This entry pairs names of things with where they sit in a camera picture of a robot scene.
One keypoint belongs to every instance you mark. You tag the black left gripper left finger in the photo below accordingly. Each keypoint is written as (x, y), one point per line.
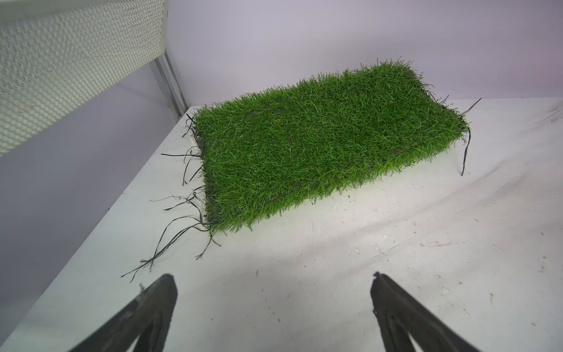
(142, 325)

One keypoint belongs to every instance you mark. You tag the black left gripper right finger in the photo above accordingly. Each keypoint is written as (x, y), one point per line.
(403, 320)

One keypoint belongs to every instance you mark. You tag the aluminium left corner post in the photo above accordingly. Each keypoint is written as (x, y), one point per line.
(165, 74)

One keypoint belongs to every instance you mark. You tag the white two-tier mesh shelf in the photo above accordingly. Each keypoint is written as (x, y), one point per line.
(58, 55)

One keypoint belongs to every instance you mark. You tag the green artificial grass mat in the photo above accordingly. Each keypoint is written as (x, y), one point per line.
(263, 153)

